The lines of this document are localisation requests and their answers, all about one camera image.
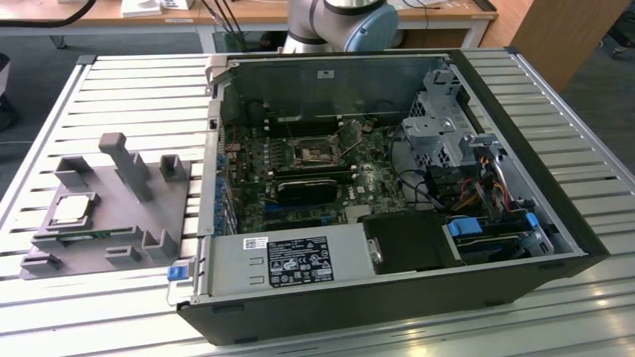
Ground black curved hose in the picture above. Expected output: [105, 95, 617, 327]
[0, 0, 98, 28]

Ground plain white box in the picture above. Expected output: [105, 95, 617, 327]
[121, 0, 164, 19]

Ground silver power supply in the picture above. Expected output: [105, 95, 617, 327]
[190, 225, 379, 299]

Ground wooden cabinet panel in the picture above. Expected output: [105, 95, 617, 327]
[477, 0, 635, 96]

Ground green motherboard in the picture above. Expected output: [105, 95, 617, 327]
[217, 118, 431, 236]

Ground wooden desk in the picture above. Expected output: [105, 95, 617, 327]
[0, 0, 500, 51]

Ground green RAM stick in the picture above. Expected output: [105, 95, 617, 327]
[56, 230, 114, 242]

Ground yellow red power wires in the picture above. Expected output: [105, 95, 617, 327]
[459, 159, 515, 216]

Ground silver CPU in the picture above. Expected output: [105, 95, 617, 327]
[52, 193, 98, 224]

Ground grey parts rack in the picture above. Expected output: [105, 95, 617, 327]
[17, 132, 194, 280]

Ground black graphics card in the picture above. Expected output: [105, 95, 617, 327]
[272, 177, 338, 208]

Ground black PC case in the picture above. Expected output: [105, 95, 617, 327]
[176, 46, 612, 347]

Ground hard disk in blue carrier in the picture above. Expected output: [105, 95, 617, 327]
[443, 215, 535, 261]

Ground black plastic shroud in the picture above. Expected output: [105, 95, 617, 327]
[360, 212, 467, 277]

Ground black chair base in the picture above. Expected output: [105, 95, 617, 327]
[607, 22, 635, 60]

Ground silver metal drive cage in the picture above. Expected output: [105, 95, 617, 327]
[400, 68, 503, 169]

